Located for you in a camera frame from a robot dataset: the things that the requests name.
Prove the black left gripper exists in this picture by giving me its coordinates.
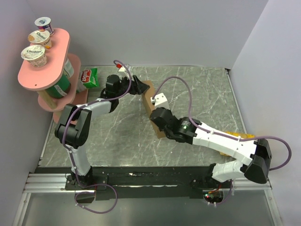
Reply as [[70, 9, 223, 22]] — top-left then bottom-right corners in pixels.
[[116, 75, 150, 98]]

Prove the brown cardboard paper box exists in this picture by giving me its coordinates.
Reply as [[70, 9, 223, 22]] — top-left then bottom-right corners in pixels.
[[142, 80, 165, 139]]

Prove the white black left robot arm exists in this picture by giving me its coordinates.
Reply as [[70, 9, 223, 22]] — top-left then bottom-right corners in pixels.
[[55, 74, 150, 189]]

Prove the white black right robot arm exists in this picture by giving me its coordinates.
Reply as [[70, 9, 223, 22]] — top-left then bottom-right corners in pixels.
[[150, 107, 272, 188]]

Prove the green red snack bag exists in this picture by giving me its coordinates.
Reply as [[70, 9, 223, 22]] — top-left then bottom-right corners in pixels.
[[76, 68, 99, 93]]

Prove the white green label container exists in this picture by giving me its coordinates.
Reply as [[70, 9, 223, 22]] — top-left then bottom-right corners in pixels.
[[63, 58, 74, 79]]

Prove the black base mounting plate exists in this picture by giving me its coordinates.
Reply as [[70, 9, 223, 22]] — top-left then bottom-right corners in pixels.
[[64, 166, 236, 201]]

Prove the green cylindrical can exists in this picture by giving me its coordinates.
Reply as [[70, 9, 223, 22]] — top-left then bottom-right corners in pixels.
[[46, 75, 71, 99]]

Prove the yellow Lays chips bag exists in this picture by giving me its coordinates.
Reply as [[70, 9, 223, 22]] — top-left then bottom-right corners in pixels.
[[219, 131, 255, 156]]

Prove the small electronics board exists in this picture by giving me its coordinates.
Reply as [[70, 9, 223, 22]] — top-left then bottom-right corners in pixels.
[[203, 191, 224, 204]]

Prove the pink tiered wooden shelf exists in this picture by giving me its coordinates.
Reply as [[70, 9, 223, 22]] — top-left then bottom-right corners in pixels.
[[17, 27, 89, 124]]

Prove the white Chobani yogurt cup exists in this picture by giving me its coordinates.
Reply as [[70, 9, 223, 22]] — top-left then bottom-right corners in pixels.
[[21, 45, 47, 68]]

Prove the orange Chobani yogurt cup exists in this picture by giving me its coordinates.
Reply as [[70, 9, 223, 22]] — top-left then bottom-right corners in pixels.
[[27, 30, 52, 50]]

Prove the blue white yogurt cup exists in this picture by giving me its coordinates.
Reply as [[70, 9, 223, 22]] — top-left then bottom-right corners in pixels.
[[34, 16, 54, 35]]

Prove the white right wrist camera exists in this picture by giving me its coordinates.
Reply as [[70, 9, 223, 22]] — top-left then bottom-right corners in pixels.
[[150, 93, 170, 110]]

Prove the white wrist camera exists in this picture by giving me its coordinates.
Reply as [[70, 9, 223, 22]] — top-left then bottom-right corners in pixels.
[[118, 64, 132, 78], [150, 93, 170, 110]]

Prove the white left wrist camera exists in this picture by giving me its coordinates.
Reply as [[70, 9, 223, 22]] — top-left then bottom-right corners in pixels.
[[118, 64, 132, 78]]

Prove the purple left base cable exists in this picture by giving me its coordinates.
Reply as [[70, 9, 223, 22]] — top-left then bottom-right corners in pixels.
[[74, 183, 118, 214]]

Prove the aluminium frame rail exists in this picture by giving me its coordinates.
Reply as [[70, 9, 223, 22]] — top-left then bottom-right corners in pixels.
[[23, 174, 272, 193]]

